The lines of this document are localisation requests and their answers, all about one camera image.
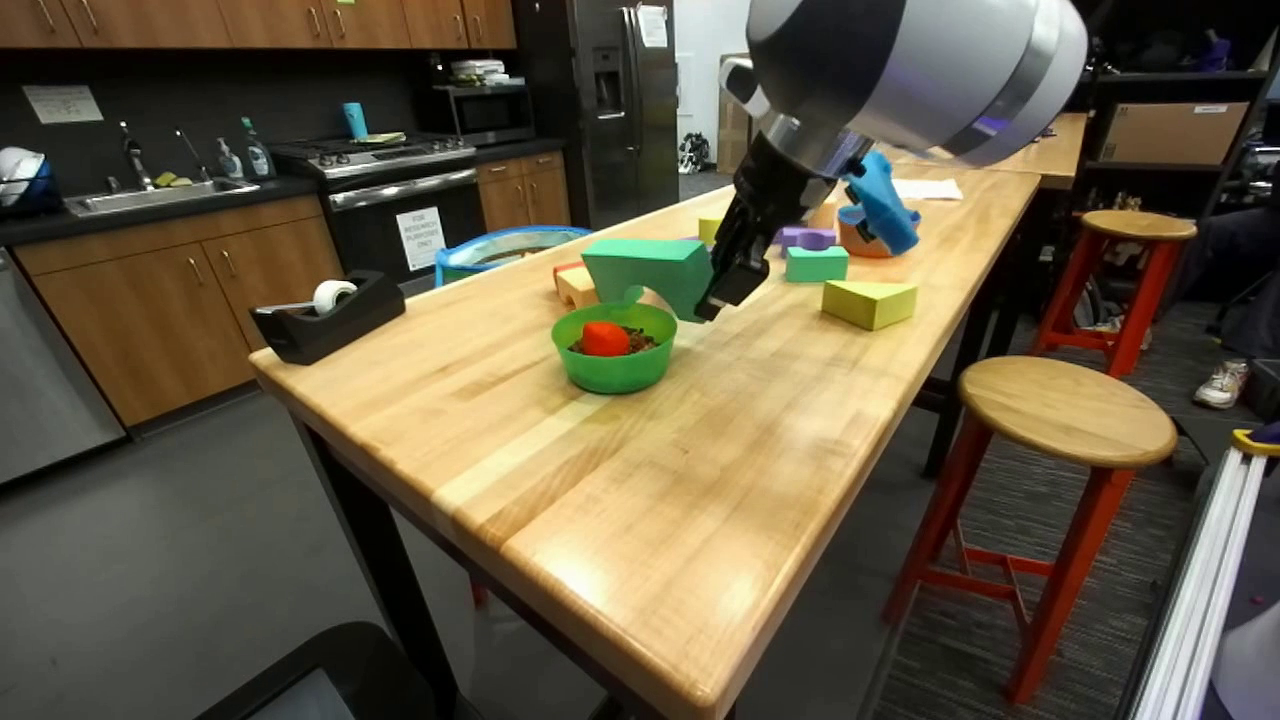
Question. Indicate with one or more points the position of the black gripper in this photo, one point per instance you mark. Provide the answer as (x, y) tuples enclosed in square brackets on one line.
[(774, 203)]

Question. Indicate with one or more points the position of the teal arch foam block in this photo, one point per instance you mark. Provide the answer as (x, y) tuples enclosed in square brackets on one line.
[(645, 264)]

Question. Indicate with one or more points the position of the green plastic bowl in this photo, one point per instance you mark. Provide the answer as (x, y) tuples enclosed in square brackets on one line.
[(615, 372)]

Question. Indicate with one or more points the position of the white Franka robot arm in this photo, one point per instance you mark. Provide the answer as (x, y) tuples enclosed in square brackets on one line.
[(921, 67)]

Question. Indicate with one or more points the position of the yellow-green small cylinder block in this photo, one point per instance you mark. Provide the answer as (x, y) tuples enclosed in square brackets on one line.
[(708, 230)]

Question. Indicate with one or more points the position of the small green foam block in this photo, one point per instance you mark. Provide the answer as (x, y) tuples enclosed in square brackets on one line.
[(812, 264)]

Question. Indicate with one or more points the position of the small purple foam block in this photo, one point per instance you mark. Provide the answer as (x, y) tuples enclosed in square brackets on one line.
[(806, 236)]

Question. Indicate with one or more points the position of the orange plastic bowl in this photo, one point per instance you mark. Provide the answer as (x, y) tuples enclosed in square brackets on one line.
[(853, 241)]

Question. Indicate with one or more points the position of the yellow wedge foam block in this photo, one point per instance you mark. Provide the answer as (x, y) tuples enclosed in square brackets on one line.
[(871, 305)]

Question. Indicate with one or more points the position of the red toy in bowl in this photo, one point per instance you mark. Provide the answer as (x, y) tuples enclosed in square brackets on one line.
[(606, 337)]

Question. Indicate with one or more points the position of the yellow square foam block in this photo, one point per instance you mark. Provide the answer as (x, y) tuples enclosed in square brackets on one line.
[(577, 287)]

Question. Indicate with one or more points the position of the white paper sheet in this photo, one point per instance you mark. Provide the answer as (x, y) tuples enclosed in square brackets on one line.
[(934, 191)]

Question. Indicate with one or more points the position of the dark steel refrigerator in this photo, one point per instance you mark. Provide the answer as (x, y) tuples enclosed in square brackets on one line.
[(602, 104)]

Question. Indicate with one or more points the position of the wooden cabinet beside stove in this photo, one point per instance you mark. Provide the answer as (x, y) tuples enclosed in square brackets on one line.
[(521, 195)]

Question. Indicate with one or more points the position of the long wooden table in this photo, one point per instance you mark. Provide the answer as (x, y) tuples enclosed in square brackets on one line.
[(625, 493)]

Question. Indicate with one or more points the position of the steel microwave oven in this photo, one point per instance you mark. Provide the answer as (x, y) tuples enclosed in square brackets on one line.
[(482, 114)]

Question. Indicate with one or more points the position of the white paper on oven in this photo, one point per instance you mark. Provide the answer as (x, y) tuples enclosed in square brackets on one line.
[(421, 241)]

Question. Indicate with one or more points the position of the stacked white plates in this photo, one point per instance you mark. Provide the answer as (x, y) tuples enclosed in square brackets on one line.
[(476, 71)]

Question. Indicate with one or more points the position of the steel stove with oven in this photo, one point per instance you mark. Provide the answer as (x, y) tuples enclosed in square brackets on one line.
[(400, 203)]

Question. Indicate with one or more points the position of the wooden stool red legs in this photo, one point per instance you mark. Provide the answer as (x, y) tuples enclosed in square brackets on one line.
[(1135, 241), (1065, 414)]

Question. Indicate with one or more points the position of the white tape roll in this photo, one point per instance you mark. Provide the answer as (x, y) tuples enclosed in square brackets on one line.
[(333, 292)]

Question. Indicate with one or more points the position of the black tape dispenser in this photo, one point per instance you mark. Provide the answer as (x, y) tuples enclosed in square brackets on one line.
[(333, 332)]

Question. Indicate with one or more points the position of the blue bottle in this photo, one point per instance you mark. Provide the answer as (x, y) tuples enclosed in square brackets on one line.
[(352, 123)]

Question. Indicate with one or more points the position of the brown cardboard board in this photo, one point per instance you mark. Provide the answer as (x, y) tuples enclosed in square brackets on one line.
[(1173, 129)]

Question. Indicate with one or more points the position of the white sneaker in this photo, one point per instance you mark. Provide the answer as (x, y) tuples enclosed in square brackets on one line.
[(1226, 384)]

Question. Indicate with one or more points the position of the wooden upper cabinets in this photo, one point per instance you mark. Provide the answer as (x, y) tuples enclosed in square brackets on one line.
[(241, 27)]

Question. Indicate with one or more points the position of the wooden cabinet under sink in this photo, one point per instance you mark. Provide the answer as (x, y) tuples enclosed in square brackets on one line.
[(174, 322)]

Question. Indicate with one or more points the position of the steel kitchen sink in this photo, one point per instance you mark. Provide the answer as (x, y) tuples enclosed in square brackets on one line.
[(152, 203)]

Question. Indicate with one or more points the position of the steel dishwasher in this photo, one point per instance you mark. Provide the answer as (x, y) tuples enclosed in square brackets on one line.
[(54, 372)]

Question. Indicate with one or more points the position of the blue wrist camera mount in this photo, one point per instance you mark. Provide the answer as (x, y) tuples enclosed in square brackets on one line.
[(882, 203)]

